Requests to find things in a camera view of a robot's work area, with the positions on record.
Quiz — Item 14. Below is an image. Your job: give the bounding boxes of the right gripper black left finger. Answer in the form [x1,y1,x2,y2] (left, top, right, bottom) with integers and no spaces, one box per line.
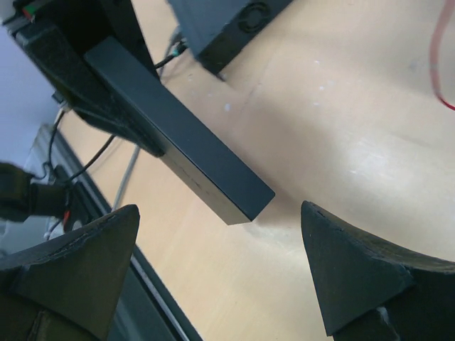
[1,205,139,340]

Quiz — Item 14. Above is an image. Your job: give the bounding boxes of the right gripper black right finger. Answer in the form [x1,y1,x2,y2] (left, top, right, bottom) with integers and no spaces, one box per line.
[301,201,454,340]

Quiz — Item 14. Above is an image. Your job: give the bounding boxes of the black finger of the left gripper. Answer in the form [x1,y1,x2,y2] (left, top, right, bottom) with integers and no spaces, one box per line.
[12,21,164,157]
[95,1,160,84]

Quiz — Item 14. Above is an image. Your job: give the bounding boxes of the grey ethernet cable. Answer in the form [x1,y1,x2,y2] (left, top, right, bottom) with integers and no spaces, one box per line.
[112,147,141,210]

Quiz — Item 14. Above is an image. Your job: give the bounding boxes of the small black switch box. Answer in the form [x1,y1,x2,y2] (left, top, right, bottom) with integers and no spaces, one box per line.
[85,37,275,224]

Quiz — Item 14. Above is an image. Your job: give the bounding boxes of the large black network switch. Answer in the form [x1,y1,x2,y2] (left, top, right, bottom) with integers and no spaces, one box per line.
[168,0,291,80]

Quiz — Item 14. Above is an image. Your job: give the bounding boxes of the tangled coloured wires bundle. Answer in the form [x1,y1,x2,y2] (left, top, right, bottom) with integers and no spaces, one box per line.
[429,0,455,111]

